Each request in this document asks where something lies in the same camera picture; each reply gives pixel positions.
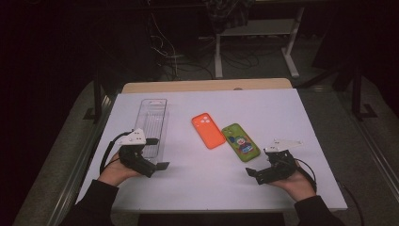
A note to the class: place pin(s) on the orange phone case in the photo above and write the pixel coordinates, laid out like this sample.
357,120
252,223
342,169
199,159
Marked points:
208,132

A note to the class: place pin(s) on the person's left hand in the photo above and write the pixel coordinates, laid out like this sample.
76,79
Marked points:
116,172

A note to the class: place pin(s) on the black metal stand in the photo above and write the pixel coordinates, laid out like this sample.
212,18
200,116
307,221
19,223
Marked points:
98,100
357,94

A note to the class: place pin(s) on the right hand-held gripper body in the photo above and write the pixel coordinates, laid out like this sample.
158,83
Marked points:
279,169

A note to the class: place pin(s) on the aluminium rail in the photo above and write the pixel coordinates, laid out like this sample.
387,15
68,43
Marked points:
75,175
376,157

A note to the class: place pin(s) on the dark plaid cloth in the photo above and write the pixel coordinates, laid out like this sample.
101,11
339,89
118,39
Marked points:
229,14

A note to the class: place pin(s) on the clear plastic container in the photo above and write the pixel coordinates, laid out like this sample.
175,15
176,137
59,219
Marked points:
153,117

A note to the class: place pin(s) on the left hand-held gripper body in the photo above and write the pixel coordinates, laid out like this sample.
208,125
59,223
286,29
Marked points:
133,138

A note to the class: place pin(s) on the white metal desk frame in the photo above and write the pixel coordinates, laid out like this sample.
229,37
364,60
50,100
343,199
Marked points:
260,27

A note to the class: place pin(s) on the person's right hand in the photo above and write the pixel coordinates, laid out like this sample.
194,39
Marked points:
298,186

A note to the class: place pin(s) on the green cartoon phone case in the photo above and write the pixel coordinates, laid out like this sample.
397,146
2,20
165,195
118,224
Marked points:
241,142

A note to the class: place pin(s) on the light wooden table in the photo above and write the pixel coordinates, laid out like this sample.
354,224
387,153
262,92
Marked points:
204,85

